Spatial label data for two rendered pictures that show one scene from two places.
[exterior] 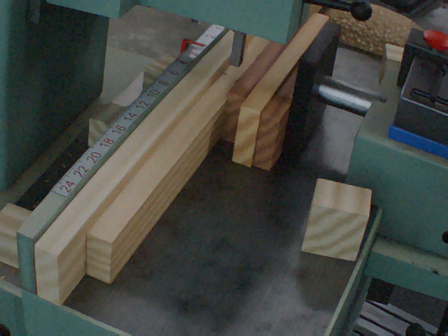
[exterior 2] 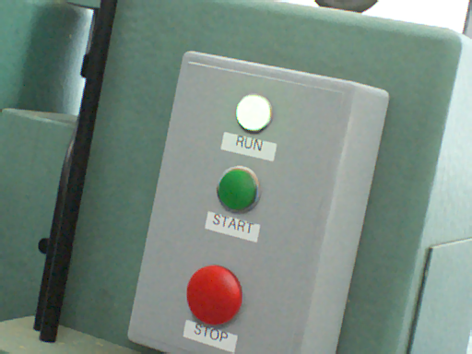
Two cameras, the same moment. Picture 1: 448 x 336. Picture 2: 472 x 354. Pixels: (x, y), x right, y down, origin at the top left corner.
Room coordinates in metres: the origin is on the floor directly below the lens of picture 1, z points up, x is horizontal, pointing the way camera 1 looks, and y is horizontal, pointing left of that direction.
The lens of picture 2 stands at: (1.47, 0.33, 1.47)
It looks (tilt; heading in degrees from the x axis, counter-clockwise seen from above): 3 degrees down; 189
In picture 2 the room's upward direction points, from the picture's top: 11 degrees clockwise
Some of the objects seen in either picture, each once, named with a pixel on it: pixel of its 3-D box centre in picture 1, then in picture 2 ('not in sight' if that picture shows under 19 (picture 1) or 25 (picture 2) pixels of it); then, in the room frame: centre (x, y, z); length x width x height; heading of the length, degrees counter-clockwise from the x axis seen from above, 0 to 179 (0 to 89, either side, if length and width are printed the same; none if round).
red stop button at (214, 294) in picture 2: not in sight; (214, 294); (0.94, 0.26, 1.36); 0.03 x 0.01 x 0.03; 74
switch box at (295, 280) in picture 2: not in sight; (257, 216); (0.90, 0.27, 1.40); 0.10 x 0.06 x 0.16; 74
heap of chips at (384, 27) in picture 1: (378, 23); not in sight; (0.90, -0.15, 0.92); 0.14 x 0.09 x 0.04; 74
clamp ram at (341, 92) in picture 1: (345, 96); not in sight; (0.65, -0.09, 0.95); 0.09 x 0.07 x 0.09; 164
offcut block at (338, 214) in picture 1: (337, 220); not in sight; (0.51, -0.09, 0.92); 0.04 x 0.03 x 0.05; 84
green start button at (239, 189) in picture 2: not in sight; (237, 189); (0.93, 0.26, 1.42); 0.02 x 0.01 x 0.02; 74
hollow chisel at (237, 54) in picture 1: (239, 40); not in sight; (0.68, 0.00, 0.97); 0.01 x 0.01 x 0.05; 74
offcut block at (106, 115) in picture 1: (115, 130); not in sight; (0.74, 0.12, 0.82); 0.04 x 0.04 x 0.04; 71
